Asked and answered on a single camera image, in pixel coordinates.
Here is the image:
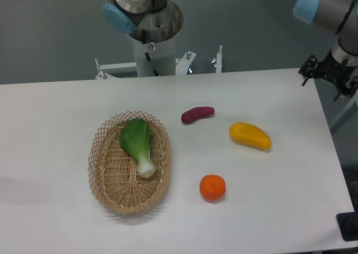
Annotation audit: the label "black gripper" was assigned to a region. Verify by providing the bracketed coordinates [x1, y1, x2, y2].
[298, 53, 357, 101]

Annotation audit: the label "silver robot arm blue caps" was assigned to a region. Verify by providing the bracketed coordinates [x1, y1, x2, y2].
[293, 0, 357, 100]

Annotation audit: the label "purple sweet potato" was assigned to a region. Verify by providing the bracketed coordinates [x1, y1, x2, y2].
[181, 106, 215, 124]

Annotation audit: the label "yellow mango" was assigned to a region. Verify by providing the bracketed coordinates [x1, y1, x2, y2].
[229, 122, 272, 150]

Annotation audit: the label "black device at table edge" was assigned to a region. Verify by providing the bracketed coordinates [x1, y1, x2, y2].
[336, 212, 357, 242]

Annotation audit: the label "orange tangerine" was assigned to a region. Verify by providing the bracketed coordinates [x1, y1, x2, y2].
[199, 175, 226, 201]

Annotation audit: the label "green bok choy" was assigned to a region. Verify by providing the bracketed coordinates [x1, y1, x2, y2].
[119, 118, 156, 178]

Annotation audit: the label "woven wicker basket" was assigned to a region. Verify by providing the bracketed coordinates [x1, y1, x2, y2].
[88, 111, 172, 214]

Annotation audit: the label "white metal base frame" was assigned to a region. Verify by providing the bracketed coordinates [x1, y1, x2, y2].
[95, 45, 224, 79]

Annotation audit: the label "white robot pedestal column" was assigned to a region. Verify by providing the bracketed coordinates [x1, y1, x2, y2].
[103, 0, 185, 77]

